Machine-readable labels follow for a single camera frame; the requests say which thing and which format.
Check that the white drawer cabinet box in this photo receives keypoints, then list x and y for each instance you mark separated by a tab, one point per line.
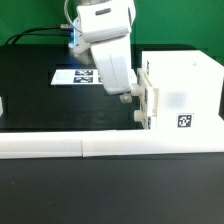
183	89

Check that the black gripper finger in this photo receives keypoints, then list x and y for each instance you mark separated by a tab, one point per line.
126	98

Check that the white front drawer tray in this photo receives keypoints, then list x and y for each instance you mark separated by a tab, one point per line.
146	118

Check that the white left edge block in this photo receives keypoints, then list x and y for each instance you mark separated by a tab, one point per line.
1	107

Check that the white marker sheet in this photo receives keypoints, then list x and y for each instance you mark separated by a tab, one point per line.
76	77

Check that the white drawer tray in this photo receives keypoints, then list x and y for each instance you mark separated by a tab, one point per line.
146	118
145	86

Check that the white front barrier rail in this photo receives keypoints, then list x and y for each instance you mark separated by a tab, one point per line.
109	143

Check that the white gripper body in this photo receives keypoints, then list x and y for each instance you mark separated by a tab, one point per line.
107	27

